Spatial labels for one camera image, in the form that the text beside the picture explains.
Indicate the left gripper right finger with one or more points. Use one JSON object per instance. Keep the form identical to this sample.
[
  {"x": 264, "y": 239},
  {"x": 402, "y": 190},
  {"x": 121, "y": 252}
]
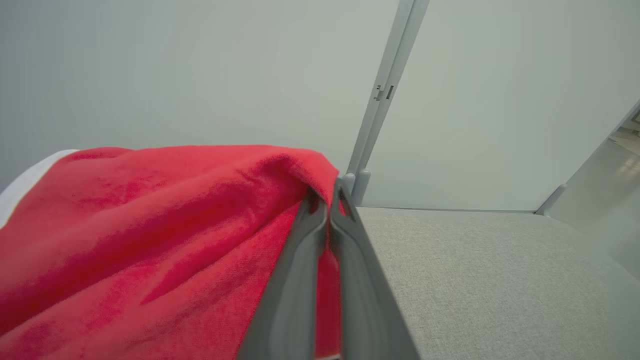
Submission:
[{"x": 370, "y": 310}]

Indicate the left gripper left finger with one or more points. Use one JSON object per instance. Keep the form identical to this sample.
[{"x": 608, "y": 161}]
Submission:
[{"x": 292, "y": 300}]

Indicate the red jersey white sleeves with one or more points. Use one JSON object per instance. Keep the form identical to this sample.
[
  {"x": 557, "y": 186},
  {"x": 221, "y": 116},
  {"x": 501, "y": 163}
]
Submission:
[{"x": 150, "y": 250}]

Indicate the grey fabric sofa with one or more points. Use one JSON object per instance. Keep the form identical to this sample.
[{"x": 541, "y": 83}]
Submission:
[{"x": 500, "y": 290}]

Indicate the grey partition frame rail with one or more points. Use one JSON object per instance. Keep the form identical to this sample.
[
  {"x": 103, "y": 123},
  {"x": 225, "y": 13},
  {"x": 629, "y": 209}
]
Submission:
[{"x": 550, "y": 200}]

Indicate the grey partition post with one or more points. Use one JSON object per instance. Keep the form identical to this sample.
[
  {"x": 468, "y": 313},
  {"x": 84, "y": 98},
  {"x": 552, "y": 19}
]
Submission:
[{"x": 400, "y": 40}]

